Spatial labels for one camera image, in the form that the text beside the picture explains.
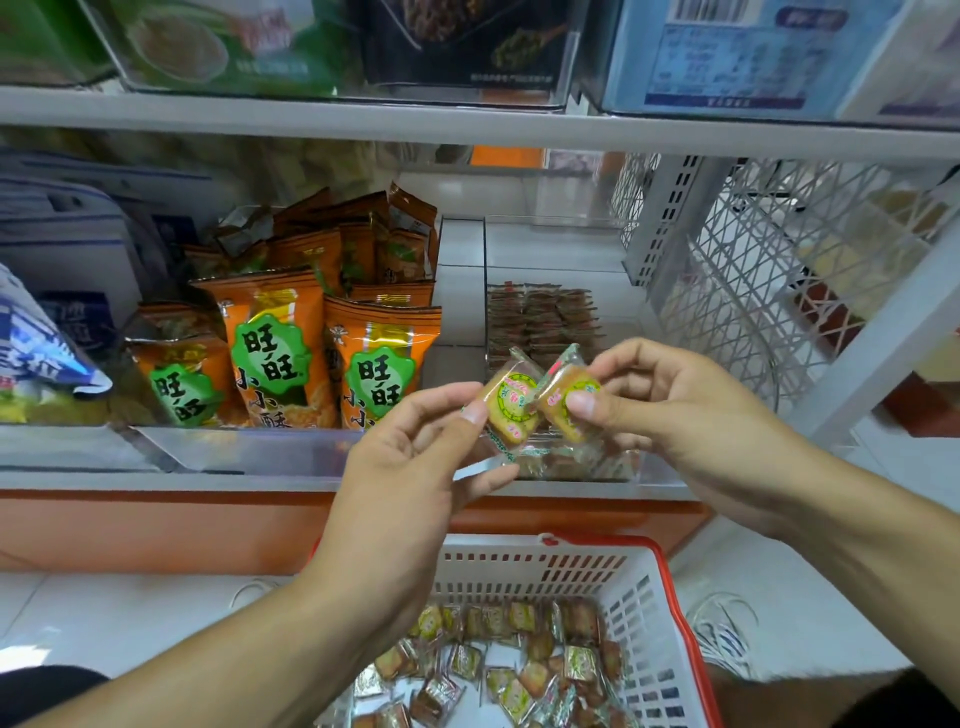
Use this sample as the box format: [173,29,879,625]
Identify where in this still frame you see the person's left hand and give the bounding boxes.
[307,382,522,620]

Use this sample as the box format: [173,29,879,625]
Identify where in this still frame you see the person's right hand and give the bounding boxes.
[562,337,804,539]

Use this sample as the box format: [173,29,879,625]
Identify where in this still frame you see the bundle of snack packets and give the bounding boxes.
[480,345,609,452]

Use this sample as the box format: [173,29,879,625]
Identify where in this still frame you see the white basket with red rim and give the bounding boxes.
[312,535,725,728]

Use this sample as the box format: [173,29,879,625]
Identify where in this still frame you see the pile of small snack packets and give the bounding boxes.
[352,597,635,728]

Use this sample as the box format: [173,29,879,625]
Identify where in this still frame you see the row of small snack packets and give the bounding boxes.
[484,282,644,482]

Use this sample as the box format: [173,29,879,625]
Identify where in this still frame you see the white metal shelf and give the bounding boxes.
[0,0,960,500]

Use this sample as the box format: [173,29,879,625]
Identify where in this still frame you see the person's left forearm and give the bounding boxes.
[22,570,384,728]

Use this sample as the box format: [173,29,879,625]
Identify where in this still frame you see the clear plastic shelf front guard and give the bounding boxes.
[0,424,369,479]

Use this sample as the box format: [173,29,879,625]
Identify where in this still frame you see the person's left shoe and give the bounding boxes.
[225,577,287,614]

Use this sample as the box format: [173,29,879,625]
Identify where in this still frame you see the person's shoe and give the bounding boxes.
[225,577,287,614]
[690,592,764,680]

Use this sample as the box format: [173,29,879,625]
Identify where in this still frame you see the person's right shoe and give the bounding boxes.
[690,592,764,680]

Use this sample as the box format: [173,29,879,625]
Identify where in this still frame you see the orange shelf base panel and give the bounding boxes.
[0,492,714,575]

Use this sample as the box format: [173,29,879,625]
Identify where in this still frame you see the person's black shorts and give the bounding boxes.
[0,664,110,728]

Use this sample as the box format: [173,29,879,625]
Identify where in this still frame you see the white perforated side panel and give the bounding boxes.
[612,153,960,422]

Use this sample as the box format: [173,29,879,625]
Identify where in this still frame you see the group of orange snack bags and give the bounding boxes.
[127,183,446,434]

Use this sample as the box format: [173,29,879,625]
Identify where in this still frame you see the blue product box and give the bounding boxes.
[592,0,917,125]

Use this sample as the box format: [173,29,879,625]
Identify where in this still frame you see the blue white snack bag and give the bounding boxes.
[0,267,114,399]

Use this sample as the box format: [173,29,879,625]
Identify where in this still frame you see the black product box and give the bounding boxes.
[352,0,590,110]

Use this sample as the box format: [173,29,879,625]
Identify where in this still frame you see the green white product box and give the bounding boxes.
[82,0,362,99]

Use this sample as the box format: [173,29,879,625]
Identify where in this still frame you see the dark green product bag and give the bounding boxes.
[0,0,114,84]

